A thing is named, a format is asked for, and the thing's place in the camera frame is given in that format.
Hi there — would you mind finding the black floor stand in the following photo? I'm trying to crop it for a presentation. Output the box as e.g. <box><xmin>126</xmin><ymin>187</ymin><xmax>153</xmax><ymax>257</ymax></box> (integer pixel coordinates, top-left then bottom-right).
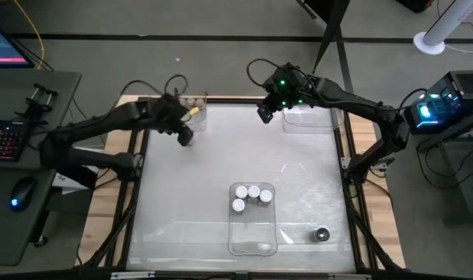
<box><xmin>294</xmin><ymin>0</ymin><xmax>352</xmax><ymax>75</ymax></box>

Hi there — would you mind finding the black clamp tool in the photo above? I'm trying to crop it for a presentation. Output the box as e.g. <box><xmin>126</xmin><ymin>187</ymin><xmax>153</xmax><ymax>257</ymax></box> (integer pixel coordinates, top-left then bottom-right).
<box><xmin>15</xmin><ymin>82</ymin><xmax>59</xmax><ymax>126</ymax></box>

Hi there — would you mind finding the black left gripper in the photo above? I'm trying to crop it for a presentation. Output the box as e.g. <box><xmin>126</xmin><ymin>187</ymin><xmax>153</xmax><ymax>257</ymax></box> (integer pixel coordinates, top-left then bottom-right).
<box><xmin>149</xmin><ymin>95</ymin><xmax>194</xmax><ymax>147</ymax></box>

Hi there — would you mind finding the grey side table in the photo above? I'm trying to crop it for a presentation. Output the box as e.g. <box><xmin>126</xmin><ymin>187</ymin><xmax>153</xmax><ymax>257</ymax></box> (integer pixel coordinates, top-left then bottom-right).
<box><xmin>415</xmin><ymin>108</ymin><xmax>473</xmax><ymax>226</ymax></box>

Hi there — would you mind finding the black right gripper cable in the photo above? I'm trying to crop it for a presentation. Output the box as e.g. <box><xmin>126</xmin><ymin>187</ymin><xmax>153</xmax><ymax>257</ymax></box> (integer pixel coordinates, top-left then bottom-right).
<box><xmin>246</xmin><ymin>58</ymin><xmax>279</xmax><ymax>89</ymax></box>

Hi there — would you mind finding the yellow cable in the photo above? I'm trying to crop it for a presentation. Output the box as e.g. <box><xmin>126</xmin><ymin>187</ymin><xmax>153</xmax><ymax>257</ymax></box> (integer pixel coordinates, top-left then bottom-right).
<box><xmin>12</xmin><ymin>0</ymin><xmax>47</xmax><ymax>70</ymax></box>

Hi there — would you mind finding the silver frame bracket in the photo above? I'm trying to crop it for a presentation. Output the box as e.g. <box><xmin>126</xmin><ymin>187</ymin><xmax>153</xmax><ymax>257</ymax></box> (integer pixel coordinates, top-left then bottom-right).
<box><xmin>110</xmin><ymin>271</ymin><xmax>156</xmax><ymax>280</ymax></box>
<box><xmin>328</xmin><ymin>273</ymin><xmax>373</xmax><ymax>280</ymax></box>

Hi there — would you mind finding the clear plastic bin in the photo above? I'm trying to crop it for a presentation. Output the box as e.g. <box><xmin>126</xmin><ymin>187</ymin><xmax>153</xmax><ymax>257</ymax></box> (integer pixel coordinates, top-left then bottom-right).
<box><xmin>282</xmin><ymin>104</ymin><xmax>345</xmax><ymax>135</ymax></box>
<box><xmin>177</xmin><ymin>94</ymin><xmax>208</xmax><ymax>133</ymax></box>
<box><xmin>227</xmin><ymin>181</ymin><xmax>279</xmax><ymax>257</ymax></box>

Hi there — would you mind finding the white tower fan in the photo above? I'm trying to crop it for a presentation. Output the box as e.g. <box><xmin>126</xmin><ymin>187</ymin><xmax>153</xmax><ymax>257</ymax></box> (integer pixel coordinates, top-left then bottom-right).
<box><xmin>413</xmin><ymin>0</ymin><xmax>473</xmax><ymax>56</ymax></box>

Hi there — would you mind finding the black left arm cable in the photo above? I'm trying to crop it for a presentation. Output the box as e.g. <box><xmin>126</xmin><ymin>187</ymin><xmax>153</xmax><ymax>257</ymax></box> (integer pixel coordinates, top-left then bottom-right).
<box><xmin>164</xmin><ymin>73</ymin><xmax>190</xmax><ymax>97</ymax></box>

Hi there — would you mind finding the black computer mouse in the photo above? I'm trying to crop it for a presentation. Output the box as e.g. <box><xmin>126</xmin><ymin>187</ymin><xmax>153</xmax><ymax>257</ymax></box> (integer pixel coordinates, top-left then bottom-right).
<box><xmin>9</xmin><ymin>177</ymin><xmax>37</xmax><ymax>213</ymax></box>

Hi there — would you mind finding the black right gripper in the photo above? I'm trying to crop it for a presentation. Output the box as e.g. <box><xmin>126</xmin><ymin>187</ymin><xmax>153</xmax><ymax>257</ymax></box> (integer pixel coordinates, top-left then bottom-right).
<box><xmin>258</xmin><ymin>65</ymin><xmax>311</xmax><ymax>124</ymax></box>

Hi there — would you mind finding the dark grey desk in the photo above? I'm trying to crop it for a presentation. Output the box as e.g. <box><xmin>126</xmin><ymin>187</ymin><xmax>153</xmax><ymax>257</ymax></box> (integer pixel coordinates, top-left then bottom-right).
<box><xmin>0</xmin><ymin>69</ymin><xmax>82</xmax><ymax>268</ymax></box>

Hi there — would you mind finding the backlit black keyboard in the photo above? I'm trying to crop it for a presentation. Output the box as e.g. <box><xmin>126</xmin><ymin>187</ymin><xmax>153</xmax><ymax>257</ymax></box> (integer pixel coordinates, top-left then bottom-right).
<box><xmin>0</xmin><ymin>118</ymin><xmax>28</xmax><ymax>163</ymax></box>

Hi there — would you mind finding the lit black computer tower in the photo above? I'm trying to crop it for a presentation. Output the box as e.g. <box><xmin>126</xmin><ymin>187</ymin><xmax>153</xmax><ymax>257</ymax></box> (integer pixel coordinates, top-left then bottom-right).
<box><xmin>403</xmin><ymin>69</ymin><xmax>473</xmax><ymax>136</ymax></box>

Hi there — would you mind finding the black box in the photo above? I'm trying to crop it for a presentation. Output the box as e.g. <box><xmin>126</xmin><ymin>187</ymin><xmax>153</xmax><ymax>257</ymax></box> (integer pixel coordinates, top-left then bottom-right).
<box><xmin>395</xmin><ymin>0</ymin><xmax>435</xmax><ymax>13</ymax></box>

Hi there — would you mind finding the computer monitor screen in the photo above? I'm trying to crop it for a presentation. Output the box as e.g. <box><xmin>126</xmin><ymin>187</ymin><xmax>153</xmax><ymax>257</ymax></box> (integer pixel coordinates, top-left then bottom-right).
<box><xmin>0</xmin><ymin>19</ymin><xmax>36</xmax><ymax>69</ymax></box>

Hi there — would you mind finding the white box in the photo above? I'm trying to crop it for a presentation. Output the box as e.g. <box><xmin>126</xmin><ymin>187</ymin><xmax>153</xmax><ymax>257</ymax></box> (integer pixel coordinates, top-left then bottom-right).
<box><xmin>51</xmin><ymin>166</ymin><xmax>101</xmax><ymax>195</ymax></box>

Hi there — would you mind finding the black aluminium table frame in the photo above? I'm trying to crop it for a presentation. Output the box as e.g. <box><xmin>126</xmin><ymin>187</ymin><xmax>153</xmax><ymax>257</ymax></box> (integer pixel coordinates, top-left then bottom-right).
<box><xmin>82</xmin><ymin>95</ymin><xmax>407</xmax><ymax>280</ymax></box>

